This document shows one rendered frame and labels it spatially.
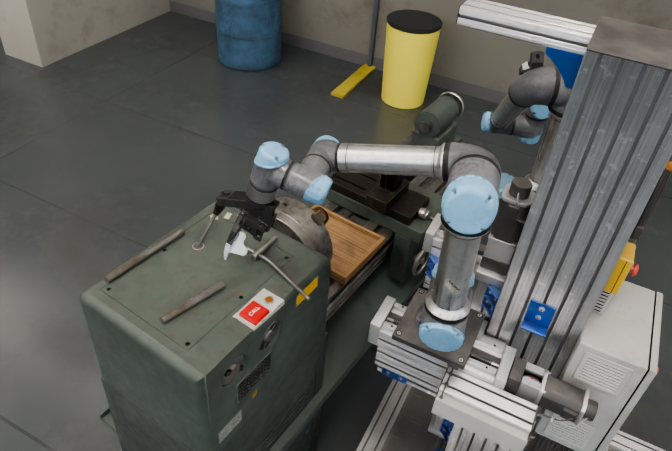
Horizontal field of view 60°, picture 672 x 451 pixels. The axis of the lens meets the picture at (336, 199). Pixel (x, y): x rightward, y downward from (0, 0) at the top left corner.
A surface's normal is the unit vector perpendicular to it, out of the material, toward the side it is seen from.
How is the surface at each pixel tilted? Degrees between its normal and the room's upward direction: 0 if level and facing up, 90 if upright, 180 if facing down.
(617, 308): 0
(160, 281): 0
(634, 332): 0
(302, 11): 90
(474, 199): 83
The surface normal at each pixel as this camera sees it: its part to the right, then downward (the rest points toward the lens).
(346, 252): 0.07, -0.79
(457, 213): -0.27, 0.47
